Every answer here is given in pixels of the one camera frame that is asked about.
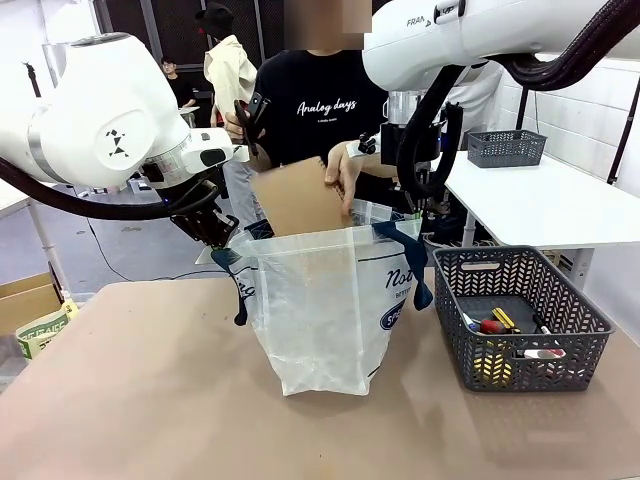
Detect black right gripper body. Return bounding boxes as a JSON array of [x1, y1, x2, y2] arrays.
[[398, 161, 449, 214]]

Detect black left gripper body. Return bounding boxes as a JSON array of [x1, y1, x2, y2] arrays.
[[169, 207, 241, 248]]

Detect grey plastic basket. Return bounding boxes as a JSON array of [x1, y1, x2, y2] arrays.
[[431, 245, 617, 393], [466, 129, 549, 169]]

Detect brown cardboard notebook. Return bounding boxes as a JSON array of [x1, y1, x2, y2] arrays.
[[249, 155, 354, 321]]

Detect black hand tool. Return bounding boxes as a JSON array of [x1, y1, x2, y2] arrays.
[[233, 91, 272, 157]]

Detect translucent navy-handled shopping bag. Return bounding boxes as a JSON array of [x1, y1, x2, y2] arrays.
[[209, 198, 434, 397]]

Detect person's left forearm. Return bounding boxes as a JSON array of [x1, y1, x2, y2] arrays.
[[355, 144, 401, 180]]

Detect person's left hand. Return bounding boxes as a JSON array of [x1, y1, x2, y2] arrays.
[[324, 141, 363, 217]]

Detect person's right hand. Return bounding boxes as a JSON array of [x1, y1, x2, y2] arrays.
[[224, 106, 259, 147]]

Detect white side table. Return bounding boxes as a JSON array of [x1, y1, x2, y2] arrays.
[[442, 148, 640, 291]]

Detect black light stand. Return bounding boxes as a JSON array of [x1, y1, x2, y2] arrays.
[[514, 83, 532, 132]]

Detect wooden crate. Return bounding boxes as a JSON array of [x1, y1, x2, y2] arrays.
[[541, 248, 577, 272]]

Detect red black screwdriver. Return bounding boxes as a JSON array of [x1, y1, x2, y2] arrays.
[[466, 318, 507, 336]]

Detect yellow black utility knife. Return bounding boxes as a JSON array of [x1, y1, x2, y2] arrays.
[[491, 306, 522, 335]]

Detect person in black t-shirt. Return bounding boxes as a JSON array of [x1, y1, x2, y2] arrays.
[[251, 47, 402, 202]]

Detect background person in black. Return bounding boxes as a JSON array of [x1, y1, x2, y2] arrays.
[[160, 56, 199, 127]]

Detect white desk with round leg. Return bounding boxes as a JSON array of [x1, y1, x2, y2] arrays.
[[0, 177, 72, 304]]

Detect mannequin with cream jacket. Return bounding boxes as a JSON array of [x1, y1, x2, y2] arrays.
[[194, 1, 261, 229]]

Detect yellow item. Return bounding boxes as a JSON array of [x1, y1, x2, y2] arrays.
[[471, 351, 515, 382]]

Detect red white small pack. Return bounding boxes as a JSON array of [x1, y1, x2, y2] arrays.
[[514, 346, 567, 361]]

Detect green white paper sack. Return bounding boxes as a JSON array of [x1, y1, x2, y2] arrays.
[[15, 298, 81, 361]]

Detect brown cardboard box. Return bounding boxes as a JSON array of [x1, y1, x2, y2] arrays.
[[0, 271, 67, 337]]

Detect black slanted stand leg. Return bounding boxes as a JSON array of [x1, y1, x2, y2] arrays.
[[606, 74, 640, 187]]

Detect black tripod with thin pole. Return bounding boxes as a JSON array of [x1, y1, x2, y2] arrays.
[[20, 60, 42, 100]]

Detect metal mannequin base plate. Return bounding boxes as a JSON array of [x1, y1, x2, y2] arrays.
[[193, 246, 237, 267]]

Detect white floor cables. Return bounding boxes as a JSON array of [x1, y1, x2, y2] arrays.
[[423, 232, 497, 250]]

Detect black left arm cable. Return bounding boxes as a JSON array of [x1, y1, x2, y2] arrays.
[[0, 157, 222, 222]]

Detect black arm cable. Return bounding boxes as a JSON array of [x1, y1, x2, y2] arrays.
[[0, 157, 222, 222], [396, 0, 640, 202]]

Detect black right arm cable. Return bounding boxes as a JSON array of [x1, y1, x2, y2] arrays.
[[396, 0, 640, 202]]

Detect grey wall board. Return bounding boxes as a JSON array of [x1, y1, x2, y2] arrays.
[[41, 42, 67, 92]]

